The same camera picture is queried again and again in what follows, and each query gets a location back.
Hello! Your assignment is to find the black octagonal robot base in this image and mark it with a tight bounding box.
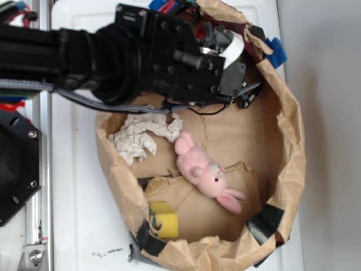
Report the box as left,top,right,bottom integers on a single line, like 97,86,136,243
1,110,41,226

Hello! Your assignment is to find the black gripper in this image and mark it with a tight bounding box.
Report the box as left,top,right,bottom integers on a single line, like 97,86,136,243
115,4,245,106

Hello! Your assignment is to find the brown paper bag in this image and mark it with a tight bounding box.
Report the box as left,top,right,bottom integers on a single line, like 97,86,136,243
95,1,306,270

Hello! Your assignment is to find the pink plush bunny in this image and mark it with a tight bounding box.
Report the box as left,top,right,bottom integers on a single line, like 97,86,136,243
174,131,246,214

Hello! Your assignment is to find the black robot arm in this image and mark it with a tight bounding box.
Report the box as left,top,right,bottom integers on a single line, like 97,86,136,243
1,1,247,111

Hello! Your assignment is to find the aluminium rail frame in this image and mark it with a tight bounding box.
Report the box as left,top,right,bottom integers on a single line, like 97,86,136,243
21,0,55,271

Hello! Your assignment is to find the yellow sponge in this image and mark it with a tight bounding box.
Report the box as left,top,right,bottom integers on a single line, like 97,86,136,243
149,202,179,239

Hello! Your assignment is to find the crumpled white paper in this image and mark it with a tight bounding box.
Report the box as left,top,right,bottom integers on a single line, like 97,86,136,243
108,113,183,166

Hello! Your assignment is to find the black tape piece right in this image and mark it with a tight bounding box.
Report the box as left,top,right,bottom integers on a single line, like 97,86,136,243
246,204,285,246

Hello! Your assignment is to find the blue tape piece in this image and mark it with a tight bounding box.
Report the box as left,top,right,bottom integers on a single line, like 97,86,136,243
264,37,288,69

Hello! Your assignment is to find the black tape piece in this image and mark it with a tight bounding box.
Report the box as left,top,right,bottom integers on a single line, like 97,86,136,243
136,220,167,257
246,204,285,246

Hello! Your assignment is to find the black tape piece left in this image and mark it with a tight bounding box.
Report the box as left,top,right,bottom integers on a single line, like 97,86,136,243
136,220,167,257

